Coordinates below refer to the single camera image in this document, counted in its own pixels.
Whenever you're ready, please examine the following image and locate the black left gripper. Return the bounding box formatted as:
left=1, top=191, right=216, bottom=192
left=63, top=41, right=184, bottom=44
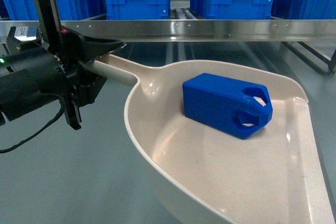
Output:
left=28, top=0, right=124, bottom=130

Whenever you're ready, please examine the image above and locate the blue 3D-printed block part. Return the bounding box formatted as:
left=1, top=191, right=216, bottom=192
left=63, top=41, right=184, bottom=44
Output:
left=182, top=73, right=273, bottom=139

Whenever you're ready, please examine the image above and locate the beige plastic dustpan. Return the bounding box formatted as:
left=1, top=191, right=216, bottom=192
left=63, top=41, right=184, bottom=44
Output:
left=84, top=55, right=335, bottom=223

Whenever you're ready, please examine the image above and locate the blue storage bin left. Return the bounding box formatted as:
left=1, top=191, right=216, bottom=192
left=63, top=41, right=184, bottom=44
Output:
left=3, top=0, right=107, bottom=20

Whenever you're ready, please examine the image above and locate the blue storage bin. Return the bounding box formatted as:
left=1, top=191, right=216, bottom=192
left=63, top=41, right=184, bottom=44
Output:
left=105, top=0, right=170, bottom=20
left=271, top=0, right=335, bottom=19
left=3, top=0, right=107, bottom=20
left=190, top=0, right=273, bottom=20

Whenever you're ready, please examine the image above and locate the blue storage bin centre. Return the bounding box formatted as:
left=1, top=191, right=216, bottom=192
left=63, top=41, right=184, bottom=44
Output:
left=105, top=0, right=170, bottom=20

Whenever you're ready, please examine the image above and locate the blue storage bin far right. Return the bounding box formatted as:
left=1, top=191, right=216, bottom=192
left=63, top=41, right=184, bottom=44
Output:
left=271, top=0, right=335, bottom=19

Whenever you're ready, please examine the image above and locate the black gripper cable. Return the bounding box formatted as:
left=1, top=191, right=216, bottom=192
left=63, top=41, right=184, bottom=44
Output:
left=0, top=92, right=66, bottom=154

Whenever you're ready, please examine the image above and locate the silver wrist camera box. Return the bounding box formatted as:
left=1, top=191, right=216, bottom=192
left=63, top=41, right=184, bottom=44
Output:
left=14, top=26, right=37, bottom=42

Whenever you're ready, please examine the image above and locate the stainless steel shelf rail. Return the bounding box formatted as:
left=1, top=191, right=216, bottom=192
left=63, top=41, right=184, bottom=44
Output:
left=0, top=19, right=336, bottom=43

